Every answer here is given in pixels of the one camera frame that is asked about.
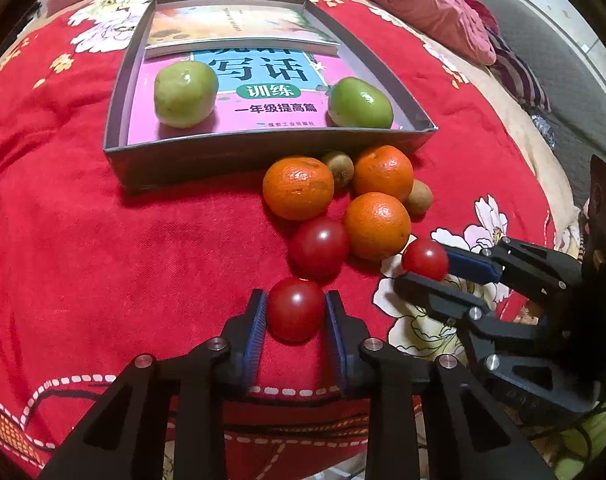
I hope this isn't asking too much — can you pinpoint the bright green apple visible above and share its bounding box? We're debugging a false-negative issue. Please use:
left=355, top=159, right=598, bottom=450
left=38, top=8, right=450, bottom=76
left=328, top=76, right=395, bottom=129

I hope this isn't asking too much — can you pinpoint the kiwi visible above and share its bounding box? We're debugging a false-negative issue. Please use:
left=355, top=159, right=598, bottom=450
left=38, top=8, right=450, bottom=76
left=403, top=179, right=434, bottom=217
left=321, top=150, right=355, bottom=189

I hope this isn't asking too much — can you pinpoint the orange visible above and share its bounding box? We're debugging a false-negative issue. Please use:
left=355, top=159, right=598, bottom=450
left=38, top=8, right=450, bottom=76
left=352, top=145, right=415, bottom=204
left=262, top=156, right=335, bottom=222
left=343, top=192, right=412, bottom=262

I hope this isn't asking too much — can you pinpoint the silver foil wrapper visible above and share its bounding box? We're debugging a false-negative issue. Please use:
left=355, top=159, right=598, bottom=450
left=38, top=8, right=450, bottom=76
left=530, top=114, right=556, bottom=147

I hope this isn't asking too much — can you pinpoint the red tomato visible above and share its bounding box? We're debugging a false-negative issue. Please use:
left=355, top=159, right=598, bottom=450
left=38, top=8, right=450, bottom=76
left=288, top=216, right=350, bottom=281
left=401, top=238, right=450, bottom=282
left=266, top=277, right=327, bottom=345

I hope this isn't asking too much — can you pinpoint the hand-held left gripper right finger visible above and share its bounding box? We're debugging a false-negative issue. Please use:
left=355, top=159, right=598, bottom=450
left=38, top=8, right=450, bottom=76
left=324, top=290, right=559, bottom=480

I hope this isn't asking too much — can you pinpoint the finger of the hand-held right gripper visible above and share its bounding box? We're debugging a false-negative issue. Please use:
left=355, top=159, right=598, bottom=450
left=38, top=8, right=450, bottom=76
left=443, top=236, right=584, bottom=311
left=394, top=272, right=601, bottom=413

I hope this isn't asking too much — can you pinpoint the grey cardboard box tray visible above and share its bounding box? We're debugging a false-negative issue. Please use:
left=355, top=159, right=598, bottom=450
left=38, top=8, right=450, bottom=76
left=103, top=0, right=439, bottom=193

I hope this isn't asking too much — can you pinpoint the yellow orange book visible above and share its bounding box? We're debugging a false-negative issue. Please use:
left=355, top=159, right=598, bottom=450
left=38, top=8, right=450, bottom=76
left=145, top=2, right=341, bottom=58

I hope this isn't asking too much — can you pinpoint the striped pillow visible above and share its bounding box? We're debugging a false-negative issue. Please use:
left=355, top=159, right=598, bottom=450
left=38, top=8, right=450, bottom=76
left=486, top=30, right=554, bottom=113

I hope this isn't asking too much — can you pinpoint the grey headboard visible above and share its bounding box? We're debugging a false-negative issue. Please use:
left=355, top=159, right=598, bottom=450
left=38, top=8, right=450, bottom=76
left=413, top=0, right=606, bottom=211

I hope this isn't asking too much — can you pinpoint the pale green apple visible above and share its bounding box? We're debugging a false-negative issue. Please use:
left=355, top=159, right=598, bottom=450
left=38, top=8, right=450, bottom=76
left=154, top=60, right=220, bottom=129

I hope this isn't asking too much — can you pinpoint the pink book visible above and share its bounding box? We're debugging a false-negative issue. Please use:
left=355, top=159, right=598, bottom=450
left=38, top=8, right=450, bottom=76
left=128, top=50, right=399, bottom=146

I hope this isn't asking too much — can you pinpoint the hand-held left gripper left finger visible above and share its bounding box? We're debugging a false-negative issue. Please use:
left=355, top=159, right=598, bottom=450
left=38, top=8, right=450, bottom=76
left=38, top=287, right=269, bottom=480

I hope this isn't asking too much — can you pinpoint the red floral blanket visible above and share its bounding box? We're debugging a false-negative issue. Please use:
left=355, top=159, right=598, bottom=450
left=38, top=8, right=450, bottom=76
left=0, top=0, right=579, bottom=480

